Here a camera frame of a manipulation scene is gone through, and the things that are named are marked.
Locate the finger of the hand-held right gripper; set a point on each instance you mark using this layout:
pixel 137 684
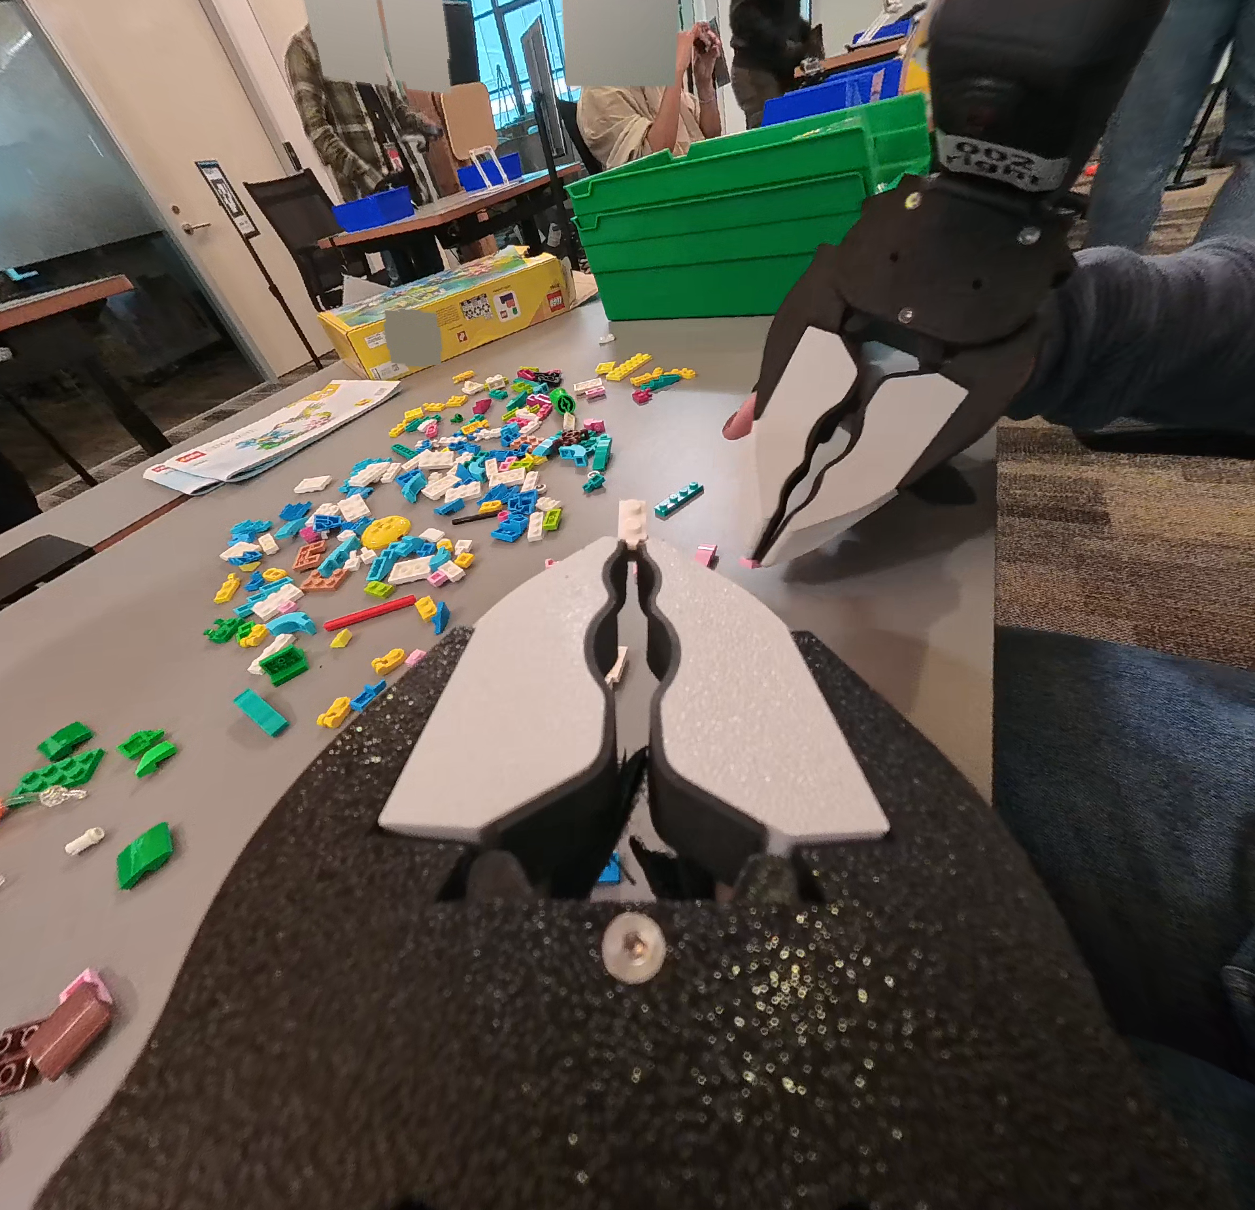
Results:
pixel 882 446
pixel 799 396

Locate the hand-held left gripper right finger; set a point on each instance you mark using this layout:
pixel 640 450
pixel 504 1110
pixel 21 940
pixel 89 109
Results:
pixel 765 729

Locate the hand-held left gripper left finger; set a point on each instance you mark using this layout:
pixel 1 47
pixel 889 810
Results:
pixel 510 720

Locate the white lego plate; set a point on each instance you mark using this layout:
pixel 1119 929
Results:
pixel 631 524

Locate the person's right forearm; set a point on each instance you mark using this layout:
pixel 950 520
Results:
pixel 1157 337

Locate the teal lego plate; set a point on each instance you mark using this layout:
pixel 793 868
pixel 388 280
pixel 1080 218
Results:
pixel 678 499

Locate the red lego bar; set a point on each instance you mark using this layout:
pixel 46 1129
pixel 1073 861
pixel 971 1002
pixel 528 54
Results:
pixel 370 612

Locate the yellow round lego disc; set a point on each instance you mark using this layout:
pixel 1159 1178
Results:
pixel 386 531

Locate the pile of mixed lego bricks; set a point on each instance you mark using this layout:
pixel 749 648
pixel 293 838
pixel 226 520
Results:
pixel 431 485

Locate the teal curved lego slope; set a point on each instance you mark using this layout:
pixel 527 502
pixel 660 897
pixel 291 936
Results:
pixel 260 712

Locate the yellow lego box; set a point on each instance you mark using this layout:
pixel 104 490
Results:
pixel 490 293

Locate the group of green lego pieces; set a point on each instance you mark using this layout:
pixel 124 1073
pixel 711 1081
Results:
pixel 144 855

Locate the white lego pin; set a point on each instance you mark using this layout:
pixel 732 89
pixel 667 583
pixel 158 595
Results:
pixel 84 840

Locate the clear lego piece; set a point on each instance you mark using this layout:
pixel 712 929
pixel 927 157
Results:
pixel 59 796

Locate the dark brown lego plate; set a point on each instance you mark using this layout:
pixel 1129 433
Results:
pixel 14 1059

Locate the person's right hand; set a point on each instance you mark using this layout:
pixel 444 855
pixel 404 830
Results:
pixel 741 421

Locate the green plastic bin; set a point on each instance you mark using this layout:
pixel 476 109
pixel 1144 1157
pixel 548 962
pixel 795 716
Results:
pixel 784 147
pixel 695 293
pixel 715 215
pixel 706 249

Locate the large blue plastic bin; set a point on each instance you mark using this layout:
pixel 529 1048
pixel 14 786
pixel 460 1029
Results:
pixel 833 92

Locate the instruction booklet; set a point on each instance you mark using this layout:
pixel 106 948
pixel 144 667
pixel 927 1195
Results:
pixel 264 435

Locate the person's blue jeans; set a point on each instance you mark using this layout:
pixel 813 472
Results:
pixel 1127 838

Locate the brown top desk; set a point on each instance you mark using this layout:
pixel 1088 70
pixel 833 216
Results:
pixel 460 212

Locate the black office chair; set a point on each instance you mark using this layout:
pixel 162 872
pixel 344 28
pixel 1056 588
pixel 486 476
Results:
pixel 294 220

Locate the sign stand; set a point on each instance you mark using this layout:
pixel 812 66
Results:
pixel 227 198

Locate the wooden side desk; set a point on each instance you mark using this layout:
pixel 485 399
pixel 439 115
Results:
pixel 59 298

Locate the white door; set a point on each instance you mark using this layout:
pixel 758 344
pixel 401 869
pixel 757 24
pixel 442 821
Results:
pixel 146 102

